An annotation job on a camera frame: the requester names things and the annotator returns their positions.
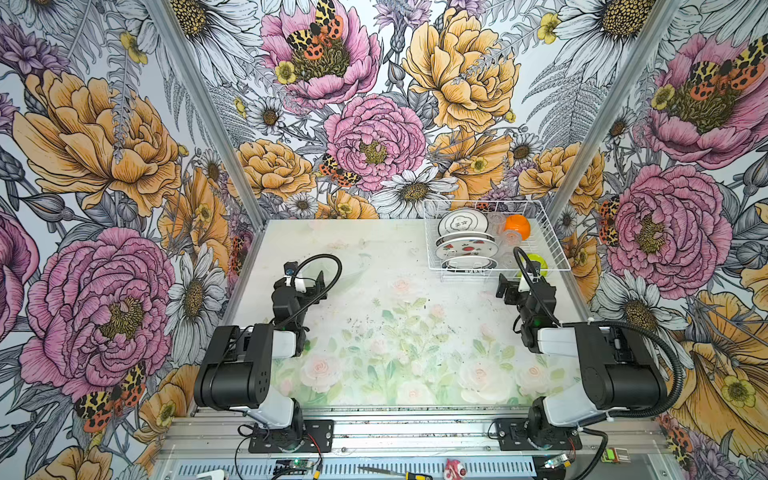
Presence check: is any green circuit board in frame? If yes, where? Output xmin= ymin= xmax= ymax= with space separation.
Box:
xmin=272 ymin=458 xmax=317 ymax=476

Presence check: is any small green display module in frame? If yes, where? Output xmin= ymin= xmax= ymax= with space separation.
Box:
xmin=601 ymin=447 xmax=631 ymax=464

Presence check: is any lime green plastic bowl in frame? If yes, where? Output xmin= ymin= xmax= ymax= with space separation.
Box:
xmin=516 ymin=253 xmax=549 ymax=280

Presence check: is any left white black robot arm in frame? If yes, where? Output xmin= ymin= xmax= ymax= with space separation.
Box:
xmin=193 ymin=253 xmax=343 ymax=436

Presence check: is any yellow handled screwdriver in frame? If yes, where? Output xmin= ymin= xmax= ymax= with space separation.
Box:
xmin=359 ymin=466 xmax=433 ymax=480

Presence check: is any orange plastic bowl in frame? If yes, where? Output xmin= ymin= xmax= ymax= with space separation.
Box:
xmin=504 ymin=214 xmax=531 ymax=240

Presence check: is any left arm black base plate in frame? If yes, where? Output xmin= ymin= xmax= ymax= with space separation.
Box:
xmin=247 ymin=420 xmax=336 ymax=454

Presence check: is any green rimmed white plate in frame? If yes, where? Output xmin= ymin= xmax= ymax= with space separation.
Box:
xmin=437 ymin=208 xmax=489 ymax=236

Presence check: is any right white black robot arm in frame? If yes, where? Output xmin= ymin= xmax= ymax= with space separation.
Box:
xmin=496 ymin=247 xmax=685 ymax=449

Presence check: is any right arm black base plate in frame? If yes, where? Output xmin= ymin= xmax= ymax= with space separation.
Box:
xmin=488 ymin=417 xmax=583 ymax=451

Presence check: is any blue rimmed white plate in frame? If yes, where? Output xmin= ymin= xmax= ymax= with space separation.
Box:
xmin=441 ymin=255 xmax=498 ymax=273

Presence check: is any aluminium frame rail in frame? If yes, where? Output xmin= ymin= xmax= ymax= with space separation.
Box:
xmin=157 ymin=407 xmax=668 ymax=460

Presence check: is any strawberry pattern white plate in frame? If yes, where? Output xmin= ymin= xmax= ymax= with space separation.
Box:
xmin=435 ymin=234 xmax=499 ymax=260

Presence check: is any red white small object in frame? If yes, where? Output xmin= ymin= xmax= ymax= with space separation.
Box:
xmin=443 ymin=459 xmax=467 ymax=480

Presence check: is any clear plastic cup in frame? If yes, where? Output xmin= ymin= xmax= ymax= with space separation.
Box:
xmin=496 ymin=229 xmax=523 ymax=251
xmin=486 ymin=212 xmax=507 ymax=235

